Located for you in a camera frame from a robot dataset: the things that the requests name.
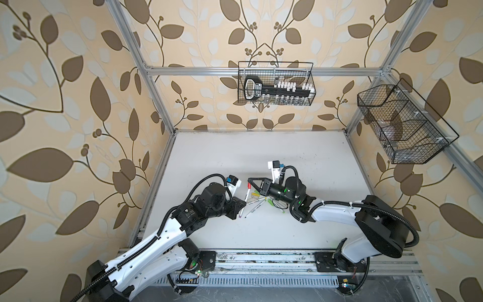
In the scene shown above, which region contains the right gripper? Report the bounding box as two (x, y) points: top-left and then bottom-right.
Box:
(248, 177), (296, 208)

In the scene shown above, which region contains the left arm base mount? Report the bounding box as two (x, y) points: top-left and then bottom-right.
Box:
(177, 250), (217, 274)

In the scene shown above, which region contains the red white pen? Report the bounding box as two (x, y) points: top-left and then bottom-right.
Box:
(238, 186), (251, 218)

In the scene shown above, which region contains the green white pen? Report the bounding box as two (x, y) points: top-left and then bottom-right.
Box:
(272, 201), (285, 213)

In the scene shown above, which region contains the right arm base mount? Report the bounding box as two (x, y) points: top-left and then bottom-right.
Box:
(314, 252), (367, 274)

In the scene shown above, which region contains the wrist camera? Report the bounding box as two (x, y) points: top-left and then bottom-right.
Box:
(268, 161), (284, 183)
(226, 175), (242, 187)

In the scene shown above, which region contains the white pen with black print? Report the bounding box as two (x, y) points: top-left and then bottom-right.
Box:
(247, 198), (266, 205)

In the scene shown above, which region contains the rear wire basket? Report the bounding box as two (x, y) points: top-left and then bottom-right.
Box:
(237, 60), (316, 106)

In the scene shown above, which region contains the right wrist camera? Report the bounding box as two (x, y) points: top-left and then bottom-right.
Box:
(268, 161), (284, 183)

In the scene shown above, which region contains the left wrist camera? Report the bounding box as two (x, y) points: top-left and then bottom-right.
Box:
(226, 175), (242, 187)

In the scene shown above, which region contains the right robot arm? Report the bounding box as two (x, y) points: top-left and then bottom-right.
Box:
(248, 166), (420, 296)

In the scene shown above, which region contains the black tool with sockets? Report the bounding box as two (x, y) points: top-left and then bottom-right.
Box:
(242, 75), (316, 101)

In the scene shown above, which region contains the side wire basket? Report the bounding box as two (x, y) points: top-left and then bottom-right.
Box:
(357, 78), (460, 164)

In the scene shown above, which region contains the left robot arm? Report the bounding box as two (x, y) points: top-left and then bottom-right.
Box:
(71, 174), (246, 301)

